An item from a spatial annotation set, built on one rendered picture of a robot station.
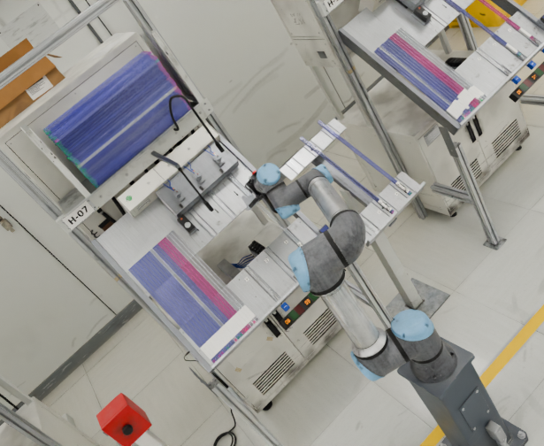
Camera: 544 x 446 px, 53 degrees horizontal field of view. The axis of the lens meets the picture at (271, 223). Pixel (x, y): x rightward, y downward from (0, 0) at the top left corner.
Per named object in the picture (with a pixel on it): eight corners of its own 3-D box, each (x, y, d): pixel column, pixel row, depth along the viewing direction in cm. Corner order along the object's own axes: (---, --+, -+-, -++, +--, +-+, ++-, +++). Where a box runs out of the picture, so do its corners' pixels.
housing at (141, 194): (222, 149, 241) (219, 134, 227) (137, 222, 230) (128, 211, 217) (210, 136, 242) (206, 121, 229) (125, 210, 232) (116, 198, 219)
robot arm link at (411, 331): (449, 348, 168) (434, 322, 161) (411, 371, 169) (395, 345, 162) (431, 323, 178) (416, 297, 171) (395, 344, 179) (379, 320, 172)
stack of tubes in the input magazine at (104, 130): (194, 107, 221) (153, 49, 207) (95, 188, 211) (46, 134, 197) (182, 103, 232) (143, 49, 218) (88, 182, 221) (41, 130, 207)
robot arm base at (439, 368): (466, 356, 175) (456, 337, 169) (438, 391, 171) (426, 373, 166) (430, 336, 187) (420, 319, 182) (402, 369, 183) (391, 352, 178)
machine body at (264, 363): (361, 320, 283) (306, 240, 251) (264, 420, 269) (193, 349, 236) (294, 276, 337) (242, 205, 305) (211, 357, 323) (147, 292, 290)
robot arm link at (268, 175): (267, 189, 180) (253, 168, 180) (263, 196, 191) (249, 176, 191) (287, 178, 182) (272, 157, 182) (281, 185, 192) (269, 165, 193)
